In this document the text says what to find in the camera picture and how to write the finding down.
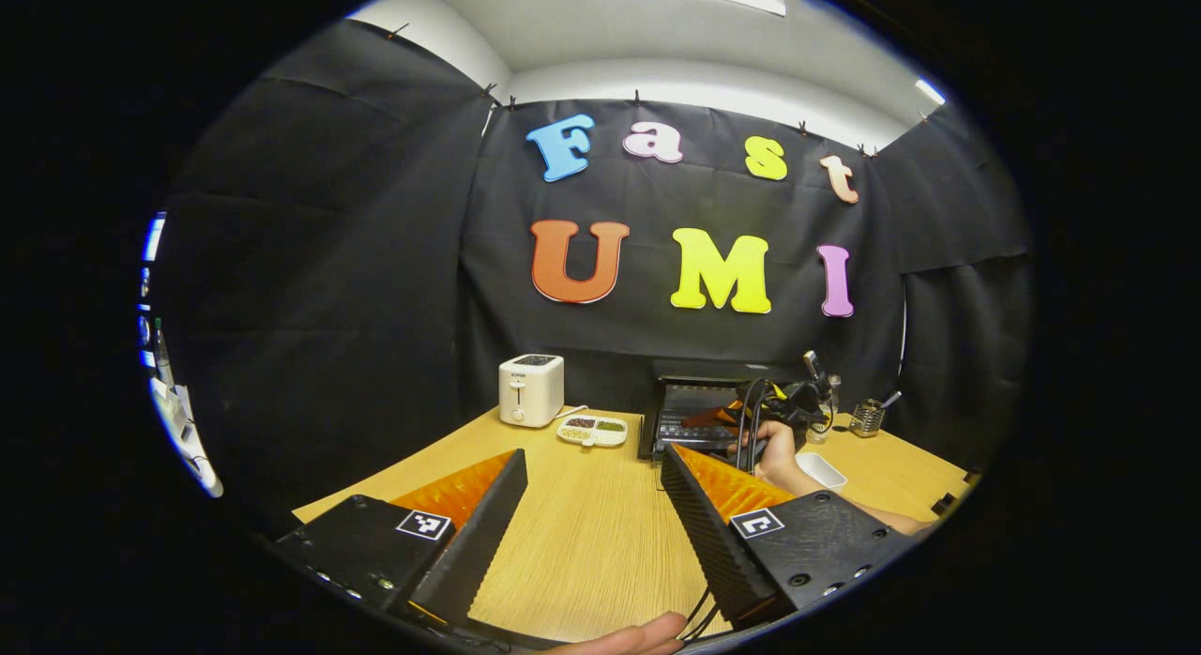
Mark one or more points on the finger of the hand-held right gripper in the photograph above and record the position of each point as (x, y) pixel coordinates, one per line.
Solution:
(713, 417)

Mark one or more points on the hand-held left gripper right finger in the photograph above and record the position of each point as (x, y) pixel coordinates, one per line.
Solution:
(708, 542)

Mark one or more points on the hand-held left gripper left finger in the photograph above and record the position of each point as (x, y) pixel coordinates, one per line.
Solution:
(478, 542)

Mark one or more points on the black electric oven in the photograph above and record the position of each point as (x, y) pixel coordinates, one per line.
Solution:
(680, 434)

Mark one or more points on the clear glass bottle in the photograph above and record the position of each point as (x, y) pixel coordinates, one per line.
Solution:
(826, 425)

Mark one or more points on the white rectangular dish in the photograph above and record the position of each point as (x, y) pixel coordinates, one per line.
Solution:
(824, 469)

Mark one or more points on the metal straw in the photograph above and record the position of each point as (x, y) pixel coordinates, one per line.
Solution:
(891, 398)

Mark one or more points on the white divided snack dish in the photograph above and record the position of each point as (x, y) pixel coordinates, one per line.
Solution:
(591, 432)

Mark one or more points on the white toaster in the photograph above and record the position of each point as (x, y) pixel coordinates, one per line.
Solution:
(530, 392)

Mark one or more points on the black backdrop cloth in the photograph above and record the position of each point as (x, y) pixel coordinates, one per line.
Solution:
(328, 261)

